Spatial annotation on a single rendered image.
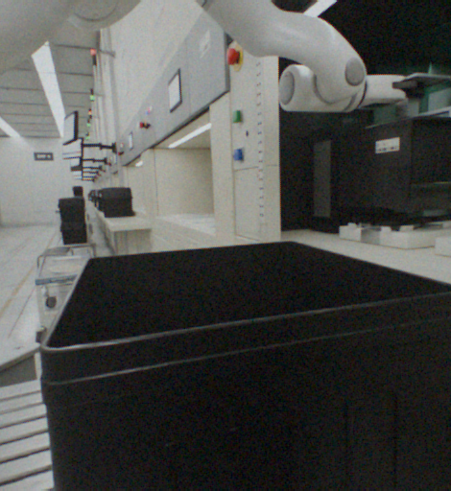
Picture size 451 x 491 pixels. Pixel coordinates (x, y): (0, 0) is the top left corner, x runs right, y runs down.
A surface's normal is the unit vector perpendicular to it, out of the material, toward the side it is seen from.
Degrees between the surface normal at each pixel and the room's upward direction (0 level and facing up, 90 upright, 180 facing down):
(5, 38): 121
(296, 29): 65
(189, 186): 90
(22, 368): 90
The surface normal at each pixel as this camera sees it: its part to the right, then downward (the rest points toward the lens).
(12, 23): 0.50, 0.52
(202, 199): 0.37, 0.12
